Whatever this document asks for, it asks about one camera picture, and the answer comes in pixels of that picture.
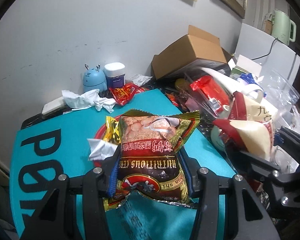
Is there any white red snack bag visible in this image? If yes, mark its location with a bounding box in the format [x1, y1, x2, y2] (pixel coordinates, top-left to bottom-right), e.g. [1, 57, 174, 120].
[213, 92, 277, 161]

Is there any white torn wrapper packet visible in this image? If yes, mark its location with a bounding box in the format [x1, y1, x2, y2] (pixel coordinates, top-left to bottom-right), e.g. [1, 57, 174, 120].
[87, 139, 117, 161]

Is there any yellow black snack packet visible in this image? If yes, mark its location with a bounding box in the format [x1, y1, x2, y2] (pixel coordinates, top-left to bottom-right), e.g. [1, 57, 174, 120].
[103, 116, 121, 145]

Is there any gold cereal snack bag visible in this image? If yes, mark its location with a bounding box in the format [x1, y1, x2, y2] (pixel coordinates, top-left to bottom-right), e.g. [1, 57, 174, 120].
[103, 109, 200, 211]

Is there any clear plastic bags pile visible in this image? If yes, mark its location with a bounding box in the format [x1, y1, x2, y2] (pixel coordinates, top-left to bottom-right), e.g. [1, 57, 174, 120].
[262, 70, 299, 174]

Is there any white cartoon dog bottle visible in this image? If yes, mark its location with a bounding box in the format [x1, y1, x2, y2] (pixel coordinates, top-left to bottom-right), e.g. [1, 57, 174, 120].
[210, 126, 225, 152]

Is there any red plastic basket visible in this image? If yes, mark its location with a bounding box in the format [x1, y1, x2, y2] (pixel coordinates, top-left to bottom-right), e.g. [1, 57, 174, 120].
[93, 124, 107, 167]

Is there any white refrigerator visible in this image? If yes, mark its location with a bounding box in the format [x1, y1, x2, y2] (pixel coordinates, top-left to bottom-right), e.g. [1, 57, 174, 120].
[235, 23, 300, 85]

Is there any red gift packet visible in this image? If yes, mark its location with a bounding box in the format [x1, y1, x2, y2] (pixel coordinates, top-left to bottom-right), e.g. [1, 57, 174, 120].
[190, 75, 230, 114]

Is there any crumpled white tissue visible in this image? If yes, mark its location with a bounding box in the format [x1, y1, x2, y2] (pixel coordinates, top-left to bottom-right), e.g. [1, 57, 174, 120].
[62, 89, 116, 113]

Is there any green electric kettle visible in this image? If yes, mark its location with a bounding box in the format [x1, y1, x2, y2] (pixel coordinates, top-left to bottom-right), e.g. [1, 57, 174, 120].
[271, 10, 296, 46]

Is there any brown cardboard box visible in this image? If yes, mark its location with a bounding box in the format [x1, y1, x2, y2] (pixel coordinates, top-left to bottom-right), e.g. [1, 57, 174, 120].
[151, 25, 227, 80]

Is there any red snack packet by jar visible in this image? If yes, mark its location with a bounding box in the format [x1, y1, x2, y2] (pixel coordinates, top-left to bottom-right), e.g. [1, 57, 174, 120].
[109, 82, 147, 106]

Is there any blue deer humidifier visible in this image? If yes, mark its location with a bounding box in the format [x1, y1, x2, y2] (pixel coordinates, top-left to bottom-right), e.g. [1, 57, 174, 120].
[83, 64, 108, 92]

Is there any crumpled wrapper behind jar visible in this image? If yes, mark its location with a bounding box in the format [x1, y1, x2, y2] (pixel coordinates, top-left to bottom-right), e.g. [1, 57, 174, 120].
[130, 74, 153, 87]

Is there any white lid purple jar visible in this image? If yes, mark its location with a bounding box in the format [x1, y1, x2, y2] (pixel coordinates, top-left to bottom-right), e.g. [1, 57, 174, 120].
[104, 62, 125, 88]

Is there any black kettle cable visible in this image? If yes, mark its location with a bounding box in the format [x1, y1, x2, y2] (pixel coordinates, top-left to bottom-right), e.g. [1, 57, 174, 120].
[251, 37, 279, 61]

